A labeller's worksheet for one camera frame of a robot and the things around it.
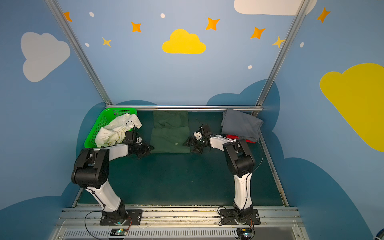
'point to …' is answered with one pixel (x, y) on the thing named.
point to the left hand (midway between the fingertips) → (155, 148)
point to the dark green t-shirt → (171, 133)
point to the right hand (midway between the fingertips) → (188, 146)
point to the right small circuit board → (244, 233)
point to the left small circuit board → (118, 232)
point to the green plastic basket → (106, 117)
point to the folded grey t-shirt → (241, 124)
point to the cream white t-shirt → (114, 133)
